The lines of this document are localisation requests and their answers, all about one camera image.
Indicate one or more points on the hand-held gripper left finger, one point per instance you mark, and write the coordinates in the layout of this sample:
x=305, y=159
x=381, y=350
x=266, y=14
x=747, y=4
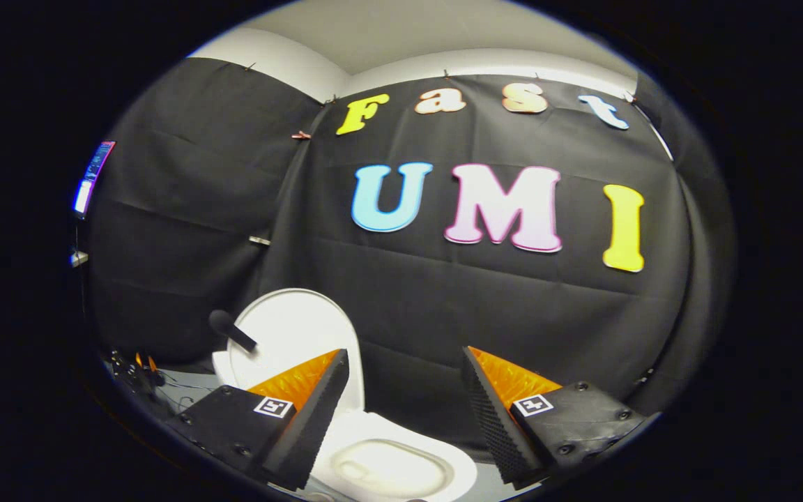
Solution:
x=314, y=418

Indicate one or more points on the orange and black tool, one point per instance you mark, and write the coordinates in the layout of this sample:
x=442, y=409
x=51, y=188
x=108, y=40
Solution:
x=140, y=369

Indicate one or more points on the silver metal clip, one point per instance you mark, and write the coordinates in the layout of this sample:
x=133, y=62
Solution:
x=259, y=240

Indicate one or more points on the black backdrop cloth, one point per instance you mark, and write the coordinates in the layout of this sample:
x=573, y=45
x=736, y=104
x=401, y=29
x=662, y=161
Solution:
x=443, y=300

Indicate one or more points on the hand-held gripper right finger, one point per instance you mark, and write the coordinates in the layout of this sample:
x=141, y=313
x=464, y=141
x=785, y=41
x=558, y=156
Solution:
x=488, y=418

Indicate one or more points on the computer monitor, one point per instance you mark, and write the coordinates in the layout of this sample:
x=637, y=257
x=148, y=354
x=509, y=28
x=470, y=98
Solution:
x=93, y=178

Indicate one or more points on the white toilet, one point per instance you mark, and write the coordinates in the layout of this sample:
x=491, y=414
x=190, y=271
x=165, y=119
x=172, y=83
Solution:
x=401, y=467

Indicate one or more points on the white toilet lid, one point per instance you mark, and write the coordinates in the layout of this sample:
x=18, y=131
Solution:
x=297, y=328

